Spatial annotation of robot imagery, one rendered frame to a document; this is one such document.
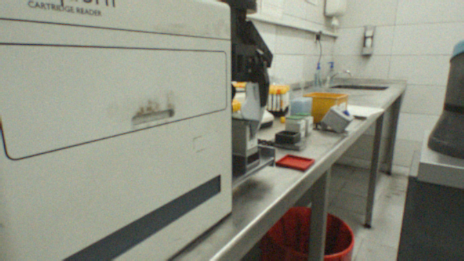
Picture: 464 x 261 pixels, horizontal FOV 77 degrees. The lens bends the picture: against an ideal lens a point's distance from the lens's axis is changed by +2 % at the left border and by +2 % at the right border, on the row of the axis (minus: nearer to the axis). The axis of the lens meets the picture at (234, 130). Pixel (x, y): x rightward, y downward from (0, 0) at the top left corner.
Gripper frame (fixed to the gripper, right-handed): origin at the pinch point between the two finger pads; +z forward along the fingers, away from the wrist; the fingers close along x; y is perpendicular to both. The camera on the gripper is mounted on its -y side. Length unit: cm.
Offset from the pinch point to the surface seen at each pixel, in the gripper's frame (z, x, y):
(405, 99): 27, 9, -269
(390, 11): -52, -12, -270
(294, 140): 9.0, -0.5, -26.7
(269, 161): 7.6, 3.1, -5.3
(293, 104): 2.8, -8.9, -46.0
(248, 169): 7.0, 2.6, 1.7
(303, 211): 56, -14, -75
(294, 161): 11.2, 3.2, -17.7
